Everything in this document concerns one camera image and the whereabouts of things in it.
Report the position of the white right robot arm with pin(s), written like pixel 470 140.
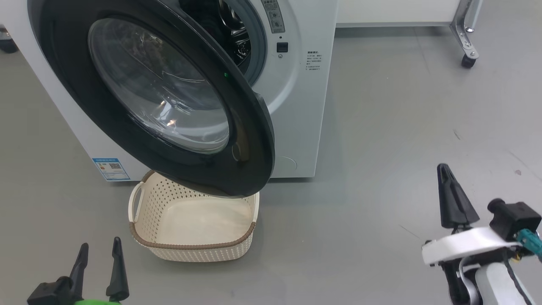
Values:
pixel 491 284

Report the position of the blue energy label sticker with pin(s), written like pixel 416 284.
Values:
pixel 111 168

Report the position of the dark grey glass washer door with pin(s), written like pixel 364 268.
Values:
pixel 237 140

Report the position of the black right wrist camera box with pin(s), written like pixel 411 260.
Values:
pixel 516 218

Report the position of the grey warning label sticker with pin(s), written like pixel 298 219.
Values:
pixel 274 17

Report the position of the dark wheel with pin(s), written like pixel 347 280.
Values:
pixel 7 44

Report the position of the white front-load washing machine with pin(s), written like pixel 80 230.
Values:
pixel 305 127

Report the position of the black caster wheel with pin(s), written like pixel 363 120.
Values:
pixel 468 62

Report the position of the teal camera connector plug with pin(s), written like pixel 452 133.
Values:
pixel 531 242

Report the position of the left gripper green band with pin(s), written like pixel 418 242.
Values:
pixel 51 294

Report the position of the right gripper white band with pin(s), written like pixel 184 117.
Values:
pixel 465 245

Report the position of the cream basket with brown rim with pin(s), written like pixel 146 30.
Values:
pixel 190 250

